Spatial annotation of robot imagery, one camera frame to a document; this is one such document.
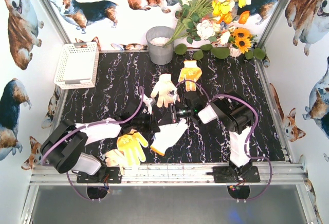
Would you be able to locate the artificial flower bouquet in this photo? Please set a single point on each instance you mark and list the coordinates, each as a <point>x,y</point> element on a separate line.
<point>209,20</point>

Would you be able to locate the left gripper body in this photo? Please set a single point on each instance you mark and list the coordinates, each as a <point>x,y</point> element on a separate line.
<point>143,120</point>

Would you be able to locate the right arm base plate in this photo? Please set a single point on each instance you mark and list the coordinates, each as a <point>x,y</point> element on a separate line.
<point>247,173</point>

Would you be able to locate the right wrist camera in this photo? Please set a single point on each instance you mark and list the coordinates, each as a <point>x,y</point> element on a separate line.
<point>173,96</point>

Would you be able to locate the grey metal bucket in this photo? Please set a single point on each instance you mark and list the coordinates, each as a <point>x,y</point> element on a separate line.
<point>160,46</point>

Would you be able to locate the cream glove at front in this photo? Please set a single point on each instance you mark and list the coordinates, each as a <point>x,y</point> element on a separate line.
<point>116,157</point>

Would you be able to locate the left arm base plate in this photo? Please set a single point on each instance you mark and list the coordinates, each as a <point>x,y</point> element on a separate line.
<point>103,175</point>

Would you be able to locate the orange dotted glove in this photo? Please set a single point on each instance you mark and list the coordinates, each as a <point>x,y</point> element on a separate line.
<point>190,73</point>

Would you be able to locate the cream knit glove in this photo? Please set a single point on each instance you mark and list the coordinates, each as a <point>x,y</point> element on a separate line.
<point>162,88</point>

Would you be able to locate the white plastic storage basket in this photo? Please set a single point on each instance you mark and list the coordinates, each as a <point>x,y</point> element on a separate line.
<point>77,66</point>

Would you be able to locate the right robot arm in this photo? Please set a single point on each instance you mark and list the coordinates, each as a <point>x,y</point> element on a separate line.
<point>237,116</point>

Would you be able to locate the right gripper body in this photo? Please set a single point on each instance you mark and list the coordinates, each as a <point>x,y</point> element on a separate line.
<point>174,112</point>

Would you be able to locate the yellow palm glove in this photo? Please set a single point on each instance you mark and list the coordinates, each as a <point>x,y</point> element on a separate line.
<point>131,145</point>

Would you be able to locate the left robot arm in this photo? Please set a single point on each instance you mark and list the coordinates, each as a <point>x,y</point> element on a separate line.
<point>64,148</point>

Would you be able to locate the white glove orange cuff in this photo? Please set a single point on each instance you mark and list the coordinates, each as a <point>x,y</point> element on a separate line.
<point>168,136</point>

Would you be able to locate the small sunflower pot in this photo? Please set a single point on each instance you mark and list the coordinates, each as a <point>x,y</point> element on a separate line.
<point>241,41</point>

